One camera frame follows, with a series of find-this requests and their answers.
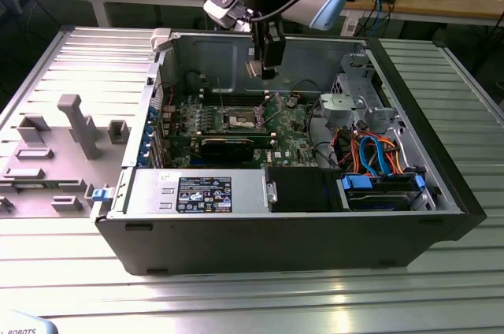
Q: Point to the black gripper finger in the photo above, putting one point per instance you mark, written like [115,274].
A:
[257,40]
[273,50]

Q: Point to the silver CPU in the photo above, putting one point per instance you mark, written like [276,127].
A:
[254,69]

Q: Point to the CPU socket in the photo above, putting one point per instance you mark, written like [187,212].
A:
[240,119]

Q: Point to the coin cell battery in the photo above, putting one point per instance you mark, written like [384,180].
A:
[290,102]

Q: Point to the black case fan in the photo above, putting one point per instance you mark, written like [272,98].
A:
[195,80]

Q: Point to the silver metal drive cage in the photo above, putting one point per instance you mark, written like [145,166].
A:
[338,103]

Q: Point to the green motherboard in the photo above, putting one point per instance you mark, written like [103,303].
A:
[291,141]

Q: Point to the black graphics card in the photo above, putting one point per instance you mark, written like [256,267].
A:
[226,151]

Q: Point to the silver power supply unit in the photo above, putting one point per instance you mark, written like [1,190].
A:
[244,192]

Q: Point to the hard disk in blue carrier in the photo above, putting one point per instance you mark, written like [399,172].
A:
[356,183]

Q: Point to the black and grey PC case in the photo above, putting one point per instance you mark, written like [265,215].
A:
[275,243]

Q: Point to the blue case latch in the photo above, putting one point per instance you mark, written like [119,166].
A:
[98,195]

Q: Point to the grey parts rack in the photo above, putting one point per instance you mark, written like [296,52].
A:
[59,176]

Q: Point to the pale blue teach pendant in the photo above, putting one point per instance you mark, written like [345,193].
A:
[23,324]

